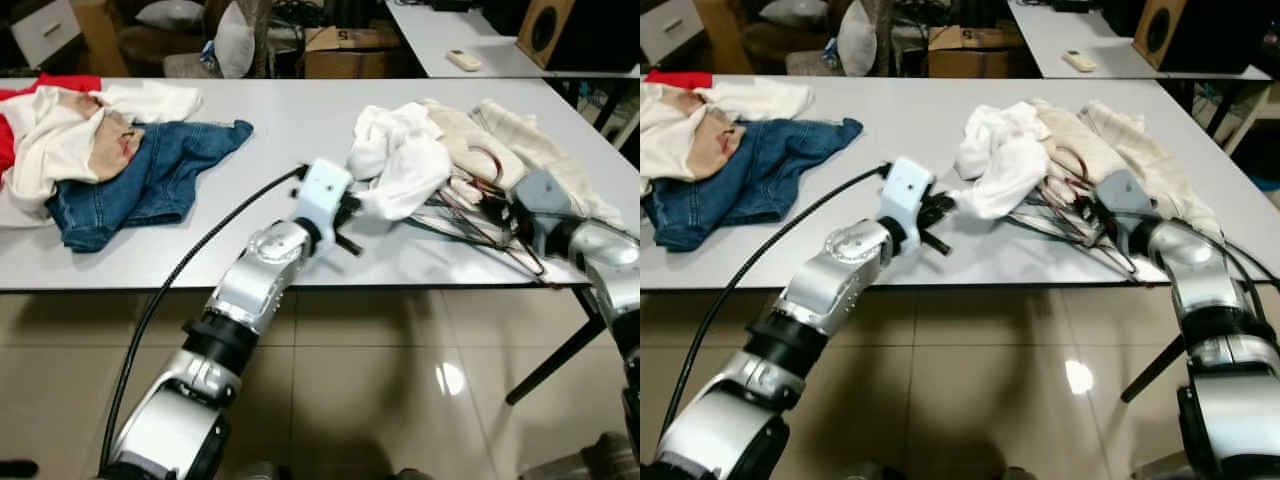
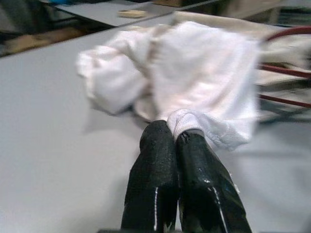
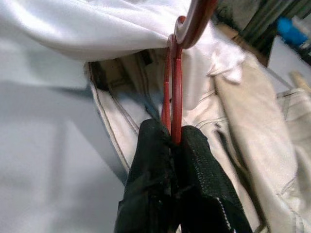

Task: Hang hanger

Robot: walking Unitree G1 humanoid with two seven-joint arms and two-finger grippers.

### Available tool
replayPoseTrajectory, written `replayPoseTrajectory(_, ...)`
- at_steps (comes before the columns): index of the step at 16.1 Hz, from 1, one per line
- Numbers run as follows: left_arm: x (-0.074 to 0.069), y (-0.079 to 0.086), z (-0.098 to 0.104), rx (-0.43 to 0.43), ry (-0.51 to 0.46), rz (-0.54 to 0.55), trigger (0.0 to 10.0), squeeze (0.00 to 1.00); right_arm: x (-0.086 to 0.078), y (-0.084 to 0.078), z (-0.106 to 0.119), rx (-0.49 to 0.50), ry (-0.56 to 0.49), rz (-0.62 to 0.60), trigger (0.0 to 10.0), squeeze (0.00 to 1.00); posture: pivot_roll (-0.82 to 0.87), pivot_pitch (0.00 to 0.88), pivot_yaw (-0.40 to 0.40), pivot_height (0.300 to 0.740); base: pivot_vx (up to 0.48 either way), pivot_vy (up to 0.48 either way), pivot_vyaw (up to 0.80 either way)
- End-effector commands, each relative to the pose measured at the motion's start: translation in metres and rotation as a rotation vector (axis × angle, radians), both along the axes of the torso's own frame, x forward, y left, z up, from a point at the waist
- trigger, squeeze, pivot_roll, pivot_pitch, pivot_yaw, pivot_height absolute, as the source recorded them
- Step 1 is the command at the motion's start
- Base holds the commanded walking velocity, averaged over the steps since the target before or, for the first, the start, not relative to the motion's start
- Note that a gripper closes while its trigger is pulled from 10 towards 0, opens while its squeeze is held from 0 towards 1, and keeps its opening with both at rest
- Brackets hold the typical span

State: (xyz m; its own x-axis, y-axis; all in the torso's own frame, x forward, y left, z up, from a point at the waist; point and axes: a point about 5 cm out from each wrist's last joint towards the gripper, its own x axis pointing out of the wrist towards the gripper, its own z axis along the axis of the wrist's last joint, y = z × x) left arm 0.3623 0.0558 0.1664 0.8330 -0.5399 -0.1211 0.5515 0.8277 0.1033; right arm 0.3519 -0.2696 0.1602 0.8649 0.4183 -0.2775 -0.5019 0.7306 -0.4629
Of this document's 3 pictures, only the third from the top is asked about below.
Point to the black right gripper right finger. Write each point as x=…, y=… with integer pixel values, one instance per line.
x=201, y=189

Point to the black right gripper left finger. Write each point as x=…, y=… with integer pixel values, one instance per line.
x=150, y=182

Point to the red plastic hanger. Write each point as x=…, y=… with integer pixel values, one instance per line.
x=177, y=109

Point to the white shirt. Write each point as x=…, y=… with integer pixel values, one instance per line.
x=73, y=24

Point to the cream stitched garment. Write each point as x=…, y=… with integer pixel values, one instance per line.
x=255, y=133

